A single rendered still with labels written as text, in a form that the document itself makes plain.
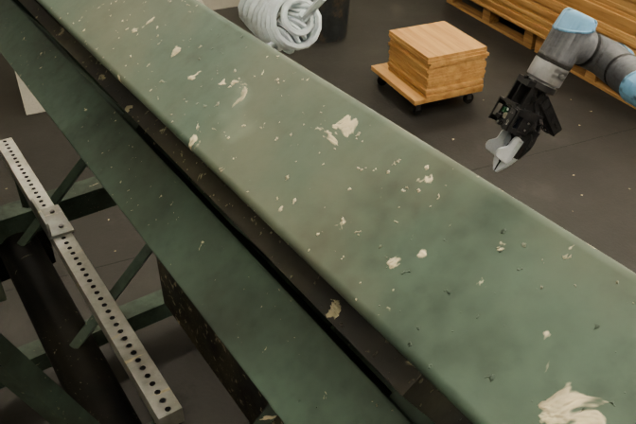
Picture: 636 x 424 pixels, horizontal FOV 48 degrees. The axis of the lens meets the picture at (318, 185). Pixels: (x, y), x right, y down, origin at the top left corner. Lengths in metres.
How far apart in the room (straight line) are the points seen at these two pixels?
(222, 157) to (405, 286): 0.18
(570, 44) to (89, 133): 0.94
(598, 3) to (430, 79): 1.29
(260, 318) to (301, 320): 0.05
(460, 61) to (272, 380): 4.02
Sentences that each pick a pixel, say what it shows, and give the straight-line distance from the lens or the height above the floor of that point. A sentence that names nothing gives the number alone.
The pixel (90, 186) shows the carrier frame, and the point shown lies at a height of 0.79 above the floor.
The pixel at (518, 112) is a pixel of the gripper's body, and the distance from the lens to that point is 1.52.
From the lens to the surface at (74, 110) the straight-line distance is 1.12.
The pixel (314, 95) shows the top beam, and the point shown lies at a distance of 0.49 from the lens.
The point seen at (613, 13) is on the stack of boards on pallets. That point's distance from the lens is 5.05.
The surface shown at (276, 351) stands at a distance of 0.67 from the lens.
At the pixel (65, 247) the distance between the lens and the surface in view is 1.94.
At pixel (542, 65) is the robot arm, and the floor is 1.55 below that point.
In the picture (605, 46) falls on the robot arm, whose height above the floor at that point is 1.58.
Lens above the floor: 2.14
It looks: 33 degrees down
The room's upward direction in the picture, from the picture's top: 1 degrees counter-clockwise
